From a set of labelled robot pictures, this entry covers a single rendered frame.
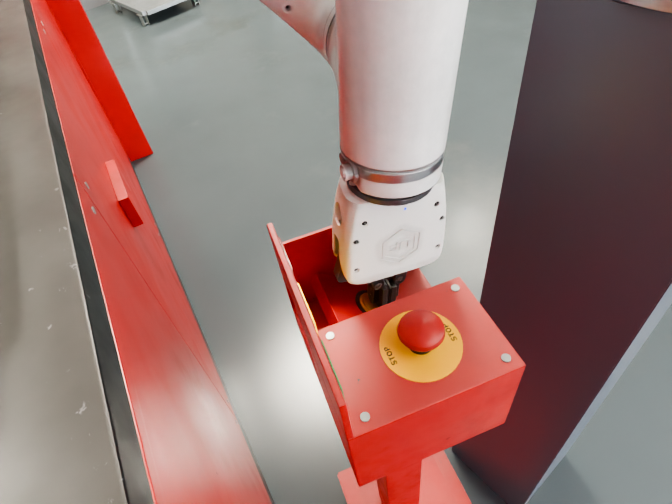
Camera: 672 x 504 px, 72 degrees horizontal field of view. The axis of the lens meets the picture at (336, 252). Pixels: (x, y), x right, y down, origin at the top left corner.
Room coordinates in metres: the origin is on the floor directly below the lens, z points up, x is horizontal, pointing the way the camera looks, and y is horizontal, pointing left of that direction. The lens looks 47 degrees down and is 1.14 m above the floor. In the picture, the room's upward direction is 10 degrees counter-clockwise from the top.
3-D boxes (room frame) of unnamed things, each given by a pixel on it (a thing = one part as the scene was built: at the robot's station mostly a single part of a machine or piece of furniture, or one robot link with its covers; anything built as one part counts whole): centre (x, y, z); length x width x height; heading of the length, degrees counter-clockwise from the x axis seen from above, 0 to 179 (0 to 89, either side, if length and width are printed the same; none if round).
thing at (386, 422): (0.25, -0.04, 0.75); 0.20 x 0.16 x 0.18; 13
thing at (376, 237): (0.31, -0.05, 0.85); 0.10 x 0.07 x 0.11; 103
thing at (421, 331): (0.21, -0.06, 0.79); 0.04 x 0.04 x 0.04
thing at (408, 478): (0.25, -0.04, 0.39); 0.06 x 0.06 x 0.54; 13
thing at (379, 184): (0.31, -0.06, 0.91); 0.09 x 0.08 x 0.03; 103
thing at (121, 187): (0.78, 0.40, 0.59); 0.15 x 0.02 x 0.07; 22
